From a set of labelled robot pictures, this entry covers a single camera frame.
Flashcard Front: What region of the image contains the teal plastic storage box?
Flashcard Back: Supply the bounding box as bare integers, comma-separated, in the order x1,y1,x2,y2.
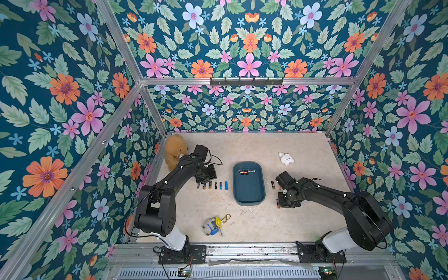
233,162,266,206

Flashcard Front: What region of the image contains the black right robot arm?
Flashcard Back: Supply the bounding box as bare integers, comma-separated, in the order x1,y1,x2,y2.
275,171,394,254

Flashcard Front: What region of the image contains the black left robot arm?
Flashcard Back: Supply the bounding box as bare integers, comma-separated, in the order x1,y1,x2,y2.
134,154,217,252

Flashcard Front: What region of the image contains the white plush toy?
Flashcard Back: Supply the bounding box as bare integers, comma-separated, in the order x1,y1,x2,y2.
278,152,295,166

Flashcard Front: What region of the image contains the brown teddy bear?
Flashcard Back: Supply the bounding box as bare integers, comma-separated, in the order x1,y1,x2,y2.
164,134,189,171

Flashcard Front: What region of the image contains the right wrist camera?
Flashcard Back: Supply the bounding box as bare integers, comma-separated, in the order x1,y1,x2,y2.
275,171,297,191

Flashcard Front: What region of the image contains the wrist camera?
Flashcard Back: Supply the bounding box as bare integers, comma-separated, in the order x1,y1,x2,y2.
192,145,209,162
275,171,297,191

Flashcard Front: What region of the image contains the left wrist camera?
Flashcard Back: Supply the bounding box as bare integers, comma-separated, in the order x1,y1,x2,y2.
192,145,209,162

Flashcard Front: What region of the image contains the keychain toy with yellow cap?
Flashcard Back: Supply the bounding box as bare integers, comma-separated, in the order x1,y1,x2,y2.
202,213,231,236

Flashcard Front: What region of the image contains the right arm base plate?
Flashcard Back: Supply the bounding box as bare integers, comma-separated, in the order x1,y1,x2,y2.
296,241,347,264

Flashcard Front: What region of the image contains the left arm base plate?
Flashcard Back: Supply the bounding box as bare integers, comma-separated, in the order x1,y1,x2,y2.
157,245,207,265

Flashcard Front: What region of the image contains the black hook rail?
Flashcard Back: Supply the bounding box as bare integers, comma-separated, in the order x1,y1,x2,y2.
209,78,284,87

